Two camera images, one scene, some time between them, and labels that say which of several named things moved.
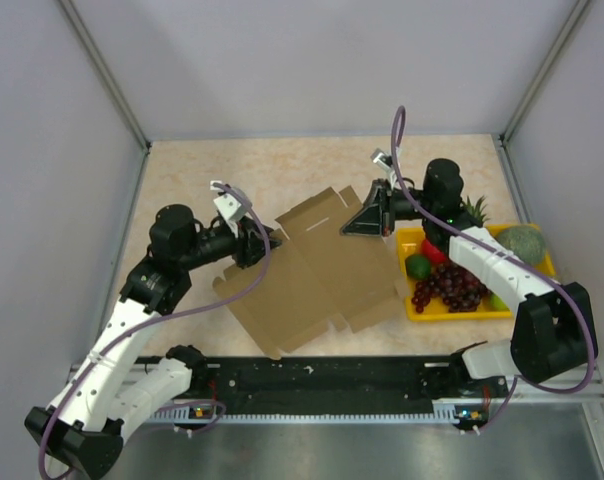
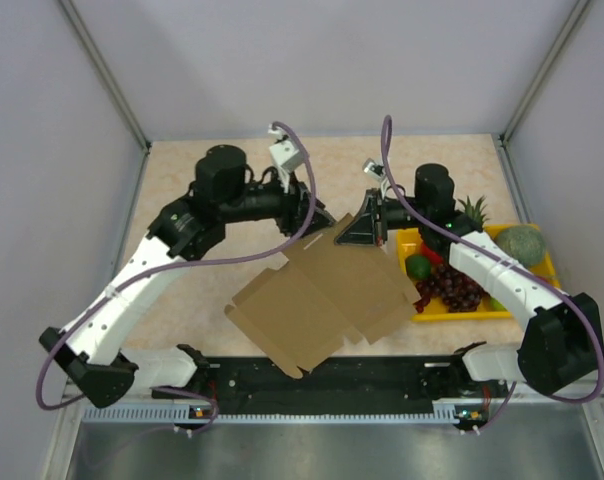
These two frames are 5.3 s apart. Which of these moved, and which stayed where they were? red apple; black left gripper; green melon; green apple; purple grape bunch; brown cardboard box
Moved: black left gripper; brown cardboard box
Stayed: red apple; green melon; purple grape bunch; green apple
